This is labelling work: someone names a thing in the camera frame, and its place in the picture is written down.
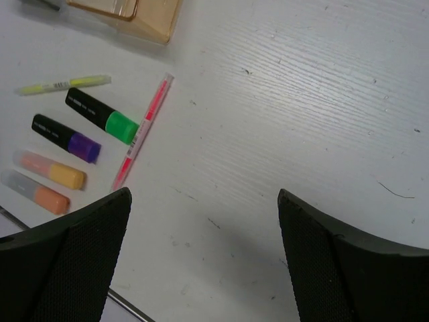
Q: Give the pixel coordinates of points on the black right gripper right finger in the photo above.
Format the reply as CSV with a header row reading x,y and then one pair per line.
x,y
341,273

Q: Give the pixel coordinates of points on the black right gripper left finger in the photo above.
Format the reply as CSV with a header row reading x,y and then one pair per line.
x,y
62,270

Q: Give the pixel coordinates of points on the grey orange-capped highlighter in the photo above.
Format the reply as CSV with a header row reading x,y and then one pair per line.
x,y
38,193

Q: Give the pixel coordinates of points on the pink yellow-capped highlighter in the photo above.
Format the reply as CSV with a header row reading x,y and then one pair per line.
x,y
57,172

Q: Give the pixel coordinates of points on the pink thin highlighter pen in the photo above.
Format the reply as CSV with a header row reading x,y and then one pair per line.
x,y
142,132

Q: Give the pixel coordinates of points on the black purple-capped highlighter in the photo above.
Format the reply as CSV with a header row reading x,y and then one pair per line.
x,y
66,138

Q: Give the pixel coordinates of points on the black green-capped highlighter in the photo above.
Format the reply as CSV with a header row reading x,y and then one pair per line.
x,y
102,115

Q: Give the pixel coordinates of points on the yellow thin highlighter pen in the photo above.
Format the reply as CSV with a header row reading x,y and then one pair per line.
x,y
88,81

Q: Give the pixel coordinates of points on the orange transparent container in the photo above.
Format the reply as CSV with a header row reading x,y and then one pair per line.
x,y
152,20

